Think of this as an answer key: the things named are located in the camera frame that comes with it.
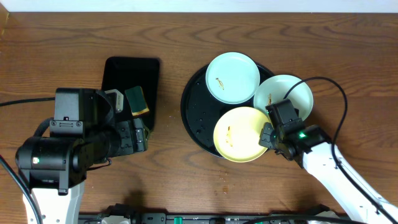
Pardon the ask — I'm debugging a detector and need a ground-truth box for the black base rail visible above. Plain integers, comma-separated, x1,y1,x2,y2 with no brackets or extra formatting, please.
77,203,351,224

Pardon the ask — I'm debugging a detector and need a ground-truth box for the black rectangular tray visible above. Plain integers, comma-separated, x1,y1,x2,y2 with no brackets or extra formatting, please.
101,57,160,131

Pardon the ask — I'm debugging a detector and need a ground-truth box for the black round tray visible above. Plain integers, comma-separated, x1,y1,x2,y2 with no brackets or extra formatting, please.
180,60,280,161

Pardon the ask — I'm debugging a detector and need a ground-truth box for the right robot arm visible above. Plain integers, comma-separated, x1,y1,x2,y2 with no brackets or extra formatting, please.
259,99,397,223

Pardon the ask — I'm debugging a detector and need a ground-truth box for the pale blue plate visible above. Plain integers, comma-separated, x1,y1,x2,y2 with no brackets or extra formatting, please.
253,75,313,120

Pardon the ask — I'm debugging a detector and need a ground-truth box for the yellow plate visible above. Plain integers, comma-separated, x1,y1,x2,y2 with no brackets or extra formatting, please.
213,106,269,163

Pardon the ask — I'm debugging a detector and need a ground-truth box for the green and yellow sponge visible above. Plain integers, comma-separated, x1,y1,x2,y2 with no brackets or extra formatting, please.
124,86,149,116

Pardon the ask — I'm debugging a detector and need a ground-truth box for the light blue plate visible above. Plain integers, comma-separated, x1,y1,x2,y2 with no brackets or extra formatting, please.
205,52,261,105

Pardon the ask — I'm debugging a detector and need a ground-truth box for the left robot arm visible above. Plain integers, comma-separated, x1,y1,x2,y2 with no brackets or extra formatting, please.
16,88,149,223

